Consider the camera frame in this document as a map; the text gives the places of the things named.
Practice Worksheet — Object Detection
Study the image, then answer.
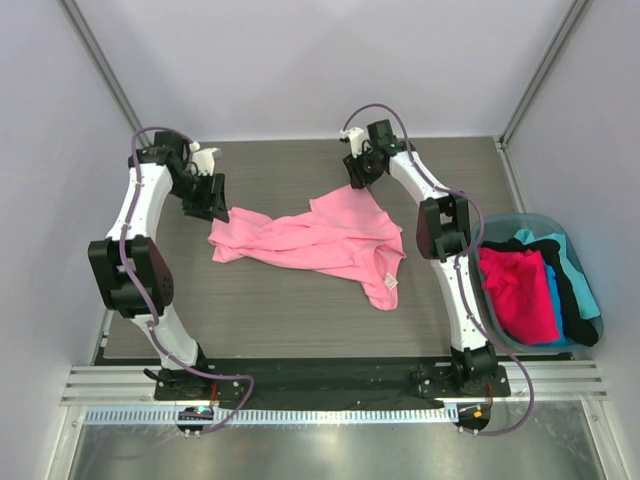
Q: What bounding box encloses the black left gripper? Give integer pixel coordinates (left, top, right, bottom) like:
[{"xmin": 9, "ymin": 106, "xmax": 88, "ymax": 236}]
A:
[{"xmin": 170, "ymin": 171, "xmax": 229, "ymax": 223}]

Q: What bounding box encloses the light pink t shirt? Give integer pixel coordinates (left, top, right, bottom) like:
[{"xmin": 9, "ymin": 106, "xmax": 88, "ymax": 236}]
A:
[{"xmin": 208, "ymin": 186, "xmax": 406, "ymax": 311}]

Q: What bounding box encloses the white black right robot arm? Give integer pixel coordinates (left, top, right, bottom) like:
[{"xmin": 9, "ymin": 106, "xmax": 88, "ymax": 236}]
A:
[{"xmin": 340, "ymin": 120, "xmax": 498, "ymax": 396}]

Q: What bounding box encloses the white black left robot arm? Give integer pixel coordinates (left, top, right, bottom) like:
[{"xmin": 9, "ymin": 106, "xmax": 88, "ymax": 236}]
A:
[{"xmin": 88, "ymin": 127, "xmax": 229, "ymax": 400}]

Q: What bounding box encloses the magenta t shirt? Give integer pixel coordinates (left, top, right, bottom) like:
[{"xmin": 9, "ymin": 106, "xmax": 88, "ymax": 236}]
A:
[{"xmin": 478, "ymin": 247, "xmax": 559, "ymax": 345}]

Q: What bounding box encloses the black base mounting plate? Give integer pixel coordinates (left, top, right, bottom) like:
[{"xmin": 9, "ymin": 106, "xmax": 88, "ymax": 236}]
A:
[{"xmin": 153, "ymin": 356, "xmax": 512, "ymax": 412}]

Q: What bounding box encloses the blue t shirt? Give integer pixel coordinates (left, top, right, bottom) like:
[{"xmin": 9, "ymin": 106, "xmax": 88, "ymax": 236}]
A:
[{"xmin": 545, "ymin": 264, "xmax": 568, "ymax": 346}]

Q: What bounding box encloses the turquoise t shirt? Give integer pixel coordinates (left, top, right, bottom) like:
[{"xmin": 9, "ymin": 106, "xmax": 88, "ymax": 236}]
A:
[{"xmin": 514, "ymin": 229, "xmax": 601, "ymax": 320}]

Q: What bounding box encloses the black t shirt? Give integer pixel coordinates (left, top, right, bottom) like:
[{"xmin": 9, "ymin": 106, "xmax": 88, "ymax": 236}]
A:
[{"xmin": 479, "ymin": 238, "xmax": 599, "ymax": 347}]

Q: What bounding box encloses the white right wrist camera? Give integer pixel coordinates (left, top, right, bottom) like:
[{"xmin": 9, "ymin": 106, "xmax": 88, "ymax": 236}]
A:
[{"xmin": 339, "ymin": 127, "xmax": 368, "ymax": 158}]

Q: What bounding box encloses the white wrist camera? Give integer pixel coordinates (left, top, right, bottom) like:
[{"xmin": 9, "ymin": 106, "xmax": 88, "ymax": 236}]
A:
[
  {"xmin": 339, "ymin": 127, "xmax": 368, "ymax": 158},
  {"xmin": 188, "ymin": 142, "xmax": 221, "ymax": 176}
]

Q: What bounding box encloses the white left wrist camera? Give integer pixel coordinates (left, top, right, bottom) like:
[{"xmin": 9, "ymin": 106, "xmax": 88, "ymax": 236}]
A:
[{"xmin": 188, "ymin": 142, "xmax": 221, "ymax": 176}]

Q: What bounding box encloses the left aluminium corner post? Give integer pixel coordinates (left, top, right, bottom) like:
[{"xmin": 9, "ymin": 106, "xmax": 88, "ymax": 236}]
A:
[{"xmin": 57, "ymin": 0, "xmax": 143, "ymax": 132}]

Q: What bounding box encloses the aluminium corner post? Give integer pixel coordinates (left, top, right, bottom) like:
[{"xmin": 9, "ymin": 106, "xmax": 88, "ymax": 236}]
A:
[
  {"xmin": 57, "ymin": 0, "xmax": 143, "ymax": 132},
  {"xmin": 499, "ymin": 0, "xmax": 593, "ymax": 149}
]

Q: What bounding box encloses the slotted white cable duct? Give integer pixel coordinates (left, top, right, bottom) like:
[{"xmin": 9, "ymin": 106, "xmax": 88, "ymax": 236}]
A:
[{"xmin": 84, "ymin": 405, "xmax": 458, "ymax": 427}]

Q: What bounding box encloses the right aluminium corner post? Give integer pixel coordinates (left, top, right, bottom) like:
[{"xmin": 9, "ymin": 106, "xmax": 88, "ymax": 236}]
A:
[{"xmin": 499, "ymin": 0, "xmax": 593, "ymax": 149}]

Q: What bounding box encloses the aluminium front frame rail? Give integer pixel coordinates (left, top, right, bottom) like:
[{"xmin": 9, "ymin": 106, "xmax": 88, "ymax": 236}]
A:
[{"xmin": 61, "ymin": 358, "xmax": 607, "ymax": 411}]

